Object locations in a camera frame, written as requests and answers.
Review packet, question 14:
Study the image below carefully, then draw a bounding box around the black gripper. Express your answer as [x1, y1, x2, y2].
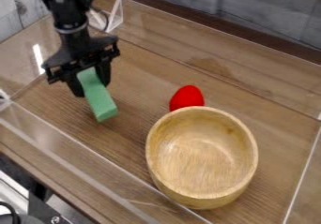
[42, 28, 120, 97]

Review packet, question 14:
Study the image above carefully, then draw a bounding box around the green rectangular block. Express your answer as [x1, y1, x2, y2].
[76, 67, 118, 122]

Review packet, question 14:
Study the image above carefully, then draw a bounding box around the light wooden bowl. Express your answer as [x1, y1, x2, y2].
[146, 106, 258, 210]

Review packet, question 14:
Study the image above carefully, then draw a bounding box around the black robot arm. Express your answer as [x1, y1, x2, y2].
[42, 0, 120, 97]

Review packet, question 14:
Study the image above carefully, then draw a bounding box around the red egg-shaped ball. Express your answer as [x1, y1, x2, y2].
[170, 85, 205, 112]

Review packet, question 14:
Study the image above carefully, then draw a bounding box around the clear acrylic corner bracket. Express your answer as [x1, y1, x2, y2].
[88, 0, 124, 33]

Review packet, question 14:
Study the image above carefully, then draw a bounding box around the black metal mount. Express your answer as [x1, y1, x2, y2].
[28, 193, 71, 224]

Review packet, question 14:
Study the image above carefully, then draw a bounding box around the black cable lower left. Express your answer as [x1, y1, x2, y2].
[0, 201, 23, 224]

